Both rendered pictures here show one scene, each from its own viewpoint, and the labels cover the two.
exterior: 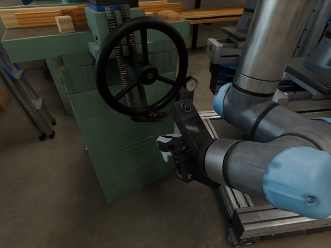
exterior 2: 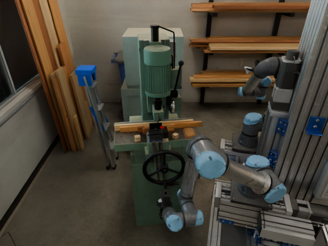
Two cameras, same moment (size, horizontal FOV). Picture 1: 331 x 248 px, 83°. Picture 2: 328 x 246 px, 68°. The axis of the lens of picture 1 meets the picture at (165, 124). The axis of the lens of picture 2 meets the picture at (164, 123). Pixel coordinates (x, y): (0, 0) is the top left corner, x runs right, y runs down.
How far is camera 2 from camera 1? 1.12 m
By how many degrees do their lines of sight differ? 19
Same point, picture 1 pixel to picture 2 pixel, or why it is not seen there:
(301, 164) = (171, 217)
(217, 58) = not seen: hidden behind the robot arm
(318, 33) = not seen: hidden behind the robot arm
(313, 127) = (190, 212)
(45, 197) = (103, 209)
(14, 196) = (87, 203)
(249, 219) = not seen: outside the picture
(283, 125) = (185, 209)
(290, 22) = (187, 182)
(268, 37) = (183, 183)
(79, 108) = (134, 171)
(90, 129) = (137, 181)
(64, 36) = (135, 144)
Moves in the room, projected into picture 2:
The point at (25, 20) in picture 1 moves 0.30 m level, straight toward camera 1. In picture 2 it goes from (122, 130) to (125, 154)
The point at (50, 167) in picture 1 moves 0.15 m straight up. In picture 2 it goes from (109, 191) to (107, 180)
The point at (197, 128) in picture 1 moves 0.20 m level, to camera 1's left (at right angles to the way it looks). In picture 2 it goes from (166, 201) to (135, 191)
